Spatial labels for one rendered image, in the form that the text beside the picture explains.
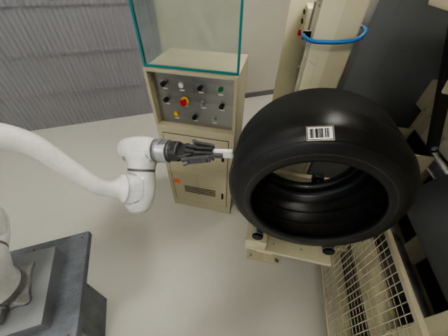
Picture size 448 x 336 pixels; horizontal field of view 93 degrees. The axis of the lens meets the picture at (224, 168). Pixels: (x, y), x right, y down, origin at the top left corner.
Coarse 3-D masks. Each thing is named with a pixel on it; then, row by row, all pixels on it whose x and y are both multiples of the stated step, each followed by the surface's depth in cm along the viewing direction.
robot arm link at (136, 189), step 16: (0, 128) 53; (16, 128) 56; (0, 144) 53; (16, 144) 55; (32, 144) 57; (48, 144) 60; (48, 160) 60; (64, 160) 63; (64, 176) 64; (80, 176) 66; (96, 176) 70; (128, 176) 76; (144, 176) 78; (96, 192) 70; (112, 192) 73; (128, 192) 74; (144, 192) 78; (128, 208) 78; (144, 208) 79
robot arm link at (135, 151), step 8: (136, 136) 82; (144, 136) 81; (120, 144) 80; (128, 144) 78; (136, 144) 77; (144, 144) 77; (120, 152) 80; (128, 152) 78; (136, 152) 77; (144, 152) 77; (128, 160) 78; (136, 160) 77; (144, 160) 77; (152, 160) 79; (128, 168) 79; (136, 168) 77; (144, 168) 78; (152, 168) 81
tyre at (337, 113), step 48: (288, 96) 66; (336, 96) 59; (240, 144) 70; (288, 144) 54; (336, 144) 50; (384, 144) 50; (240, 192) 69; (288, 192) 101; (336, 192) 94; (384, 192) 75; (288, 240) 82; (336, 240) 75
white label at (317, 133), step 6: (318, 126) 51; (324, 126) 51; (330, 126) 50; (312, 132) 51; (318, 132) 50; (324, 132) 50; (330, 132) 50; (312, 138) 50; (318, 138) 50; (324, 138) 49; (330, 138) 49
